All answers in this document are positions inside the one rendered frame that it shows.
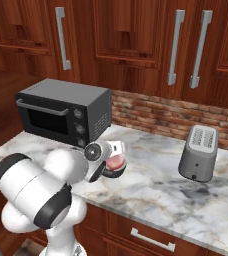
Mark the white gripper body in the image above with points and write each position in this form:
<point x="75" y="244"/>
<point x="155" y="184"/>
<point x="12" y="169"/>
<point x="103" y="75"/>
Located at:
<point x="121" y="149"/>

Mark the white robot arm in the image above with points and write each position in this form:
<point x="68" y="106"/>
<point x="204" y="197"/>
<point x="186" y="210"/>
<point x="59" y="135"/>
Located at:
<point x="29" y="186"/>

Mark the black toaster oven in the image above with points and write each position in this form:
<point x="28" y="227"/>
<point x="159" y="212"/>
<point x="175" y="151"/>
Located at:
<point x="86" y="110"/>

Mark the grey toaster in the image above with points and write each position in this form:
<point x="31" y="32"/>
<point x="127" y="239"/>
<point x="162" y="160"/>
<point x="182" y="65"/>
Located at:
<point x="199" y="153"/>

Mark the wooden drawer front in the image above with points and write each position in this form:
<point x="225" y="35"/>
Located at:
<point x="119" y="230"/>

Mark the wooden wall cupboard door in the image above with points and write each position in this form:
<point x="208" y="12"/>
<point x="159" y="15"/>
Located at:
<point x="26" y="33"/>
<point x="222" y="50"/>
<point x="126" y="40"/>

